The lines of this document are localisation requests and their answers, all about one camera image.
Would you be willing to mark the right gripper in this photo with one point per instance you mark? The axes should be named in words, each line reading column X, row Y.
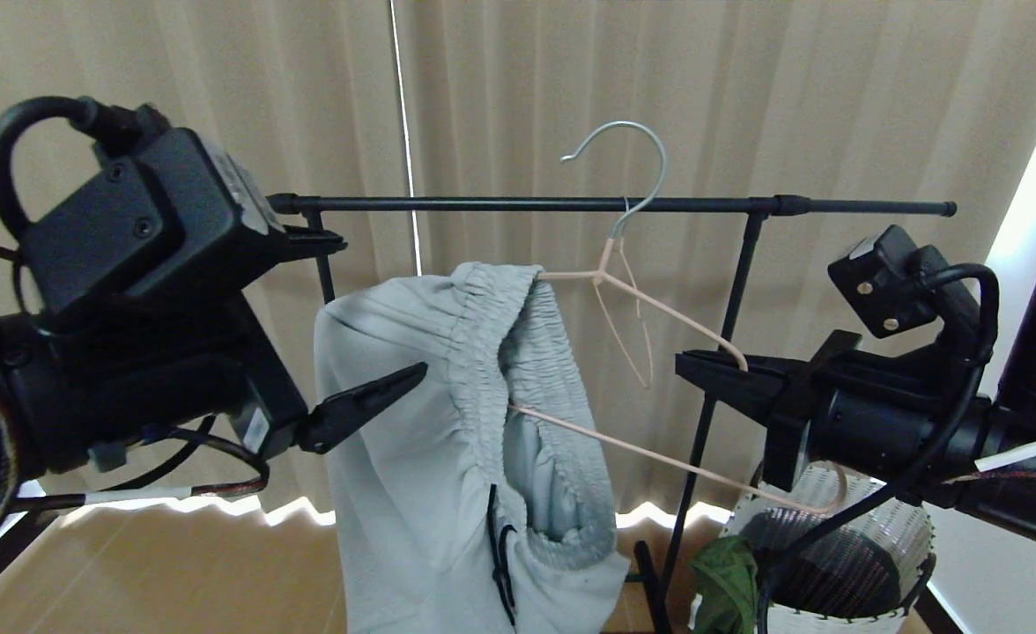
column 879, row 423

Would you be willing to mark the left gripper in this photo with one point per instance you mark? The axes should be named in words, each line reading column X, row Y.
column 130, row 387

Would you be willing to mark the pale grey shorts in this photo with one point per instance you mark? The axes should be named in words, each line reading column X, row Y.
column 395, row 440

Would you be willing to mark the pink clothes hanger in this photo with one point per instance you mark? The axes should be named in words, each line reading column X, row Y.
column 604, row 275
column 650, row 361

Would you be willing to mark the white laundry basket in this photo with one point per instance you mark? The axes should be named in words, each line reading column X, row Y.
column 910, row 528

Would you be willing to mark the black clothes rack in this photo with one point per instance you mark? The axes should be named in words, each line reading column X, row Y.
column 527, row 204

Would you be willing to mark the green garment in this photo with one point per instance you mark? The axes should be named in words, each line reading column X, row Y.
column 725, row 581

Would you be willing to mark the beige curtain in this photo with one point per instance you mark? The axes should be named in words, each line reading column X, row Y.
column 527, row 70

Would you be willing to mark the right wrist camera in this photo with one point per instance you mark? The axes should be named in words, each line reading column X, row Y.
column 884, row 282

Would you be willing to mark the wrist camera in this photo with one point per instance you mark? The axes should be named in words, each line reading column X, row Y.
column 130, row 229
column 884, row 282

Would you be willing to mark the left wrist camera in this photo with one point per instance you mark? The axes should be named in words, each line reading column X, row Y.
column 130, row 229

